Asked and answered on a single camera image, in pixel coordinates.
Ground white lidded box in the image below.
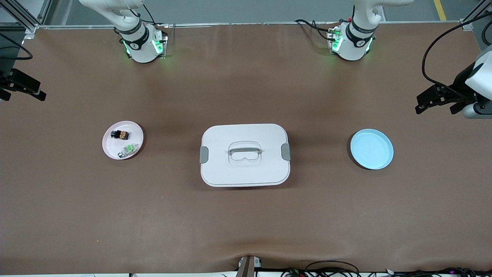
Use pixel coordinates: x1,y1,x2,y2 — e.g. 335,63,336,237
199,123,291,188

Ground light blue round plate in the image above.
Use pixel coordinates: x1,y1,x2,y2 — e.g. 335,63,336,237
350,129,394,170

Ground pink round plate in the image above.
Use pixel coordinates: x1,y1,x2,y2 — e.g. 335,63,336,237
102,121,144,160

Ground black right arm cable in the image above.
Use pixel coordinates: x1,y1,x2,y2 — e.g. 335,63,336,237
0,33,33,60

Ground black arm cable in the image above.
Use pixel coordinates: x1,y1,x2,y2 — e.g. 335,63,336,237
422,13,492,98
0,33,33,60

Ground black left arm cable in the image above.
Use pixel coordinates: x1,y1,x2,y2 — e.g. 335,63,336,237
422,13,492,98

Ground aluminium frame profile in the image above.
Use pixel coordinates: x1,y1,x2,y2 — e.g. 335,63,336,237
0,0,52,39
461,0,492,31

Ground green and silver switch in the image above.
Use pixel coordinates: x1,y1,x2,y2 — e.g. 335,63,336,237
118,143,139,159

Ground black base power cable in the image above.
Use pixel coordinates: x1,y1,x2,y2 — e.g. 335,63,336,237
295,19,335,41

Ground tangled cable bundle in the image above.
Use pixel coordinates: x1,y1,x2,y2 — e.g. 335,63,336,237
281,267,492,277

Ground black cable loop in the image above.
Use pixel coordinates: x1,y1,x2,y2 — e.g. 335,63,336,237
305,260,360,277

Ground metal table edge bracket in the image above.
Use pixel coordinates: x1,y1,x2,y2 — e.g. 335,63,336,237
237,255,263,277

